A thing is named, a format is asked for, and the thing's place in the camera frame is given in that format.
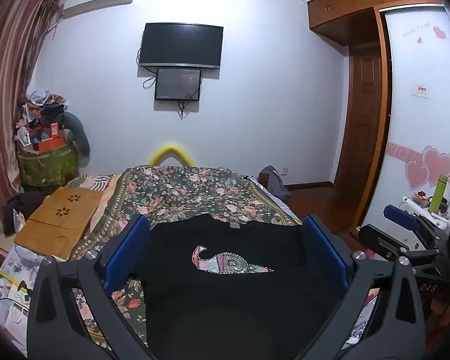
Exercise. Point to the green thermos bottle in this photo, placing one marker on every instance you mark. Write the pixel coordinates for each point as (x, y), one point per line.
(438, 195)

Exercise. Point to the small black wall monitor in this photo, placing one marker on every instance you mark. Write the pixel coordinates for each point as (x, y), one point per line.
(178, 84)

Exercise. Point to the black printed t-shirt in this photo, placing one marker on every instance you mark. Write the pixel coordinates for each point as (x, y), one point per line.
(225, 307)

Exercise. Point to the brown wooden door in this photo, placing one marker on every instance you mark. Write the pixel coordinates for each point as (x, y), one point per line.
(362, 120)

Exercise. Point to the wooden lap table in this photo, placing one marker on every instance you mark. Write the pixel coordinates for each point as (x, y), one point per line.
(60, 213)

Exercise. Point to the dark floral blanket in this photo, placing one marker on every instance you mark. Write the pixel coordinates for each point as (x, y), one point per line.
(195, 191)

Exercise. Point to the black wall television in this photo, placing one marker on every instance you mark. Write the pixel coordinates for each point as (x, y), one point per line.
(182, 45)

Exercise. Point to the cream printed blanket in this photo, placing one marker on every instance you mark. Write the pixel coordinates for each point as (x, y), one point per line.
(97, 210)

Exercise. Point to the grey blue backpack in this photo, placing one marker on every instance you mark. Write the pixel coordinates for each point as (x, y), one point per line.
(277, 183)

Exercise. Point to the dark clothes heap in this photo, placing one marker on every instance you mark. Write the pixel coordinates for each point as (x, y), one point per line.
(20, 210)

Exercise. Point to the small red box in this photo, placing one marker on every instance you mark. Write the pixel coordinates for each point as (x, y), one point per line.
(54, 130)

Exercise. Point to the white wall socket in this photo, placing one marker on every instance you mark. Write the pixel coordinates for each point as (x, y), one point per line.
(284, 171)

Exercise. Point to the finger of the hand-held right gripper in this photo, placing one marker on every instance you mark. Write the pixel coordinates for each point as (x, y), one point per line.
(399, 215)
(388, 245)

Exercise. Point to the striped pink curtain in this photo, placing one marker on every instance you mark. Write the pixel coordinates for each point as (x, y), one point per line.
(7, 82)

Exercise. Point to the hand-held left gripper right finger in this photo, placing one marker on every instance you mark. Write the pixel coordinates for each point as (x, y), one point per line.
(327, 252)

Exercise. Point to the orange cardboard box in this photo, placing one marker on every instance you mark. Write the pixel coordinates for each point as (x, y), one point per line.
(47, 144)

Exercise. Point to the white heart-print wardrobe door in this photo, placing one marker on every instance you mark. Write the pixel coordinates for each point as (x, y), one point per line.
(416, 127)

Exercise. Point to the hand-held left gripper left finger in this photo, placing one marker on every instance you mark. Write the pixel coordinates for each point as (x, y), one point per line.
(124, 255)

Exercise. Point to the green fabric storage box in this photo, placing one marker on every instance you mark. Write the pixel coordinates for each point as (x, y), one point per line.
(48, 165)

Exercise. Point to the wooden overhead cabinet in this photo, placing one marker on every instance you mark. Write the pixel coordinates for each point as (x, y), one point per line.
(345, 11)

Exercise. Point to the small white table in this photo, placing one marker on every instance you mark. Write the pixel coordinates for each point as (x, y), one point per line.
(410, 204)

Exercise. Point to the pile of clutter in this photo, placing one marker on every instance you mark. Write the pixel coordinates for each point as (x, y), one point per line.
(41, 107)

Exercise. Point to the pile of papers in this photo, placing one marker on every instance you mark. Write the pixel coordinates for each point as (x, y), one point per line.
(11, 270)

